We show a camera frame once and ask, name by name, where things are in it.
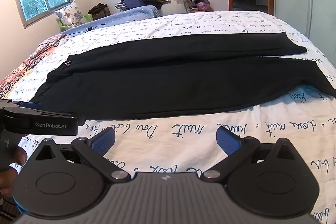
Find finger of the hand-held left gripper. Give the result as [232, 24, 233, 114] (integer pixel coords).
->
[12, 101, 44, 110]

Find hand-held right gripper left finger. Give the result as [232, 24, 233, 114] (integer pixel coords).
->
[34, 127, 131, 183]

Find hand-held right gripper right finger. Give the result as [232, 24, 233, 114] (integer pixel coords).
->
[199, 126, 298, 183]

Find black pants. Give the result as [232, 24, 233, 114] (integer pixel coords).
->
[28, 32, 336, 121]

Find person's left hand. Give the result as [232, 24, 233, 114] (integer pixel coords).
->
[0, 147, 28, 199]

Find pink floral blanket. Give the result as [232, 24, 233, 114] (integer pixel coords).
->
[0, 34, 66, 100]

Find white script-print bedsheet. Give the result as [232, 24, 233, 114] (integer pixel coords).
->
[8, 10, 336, 224]

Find green plastic chair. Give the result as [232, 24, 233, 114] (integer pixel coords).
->
[57, 13, 92, 30]

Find white floral pillow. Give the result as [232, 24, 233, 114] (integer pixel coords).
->
[54, 1, 84, 28]

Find brown bag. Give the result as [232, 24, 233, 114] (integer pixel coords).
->
[88, 3, 111, 20]

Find light blue bedding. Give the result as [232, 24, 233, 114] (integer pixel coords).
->
[59, 6, 160, 37]

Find purple plastic bag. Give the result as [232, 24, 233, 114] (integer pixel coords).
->
[196, 1, 210, 12]

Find black cable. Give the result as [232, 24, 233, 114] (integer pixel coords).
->
[63, 24, 105, 37]

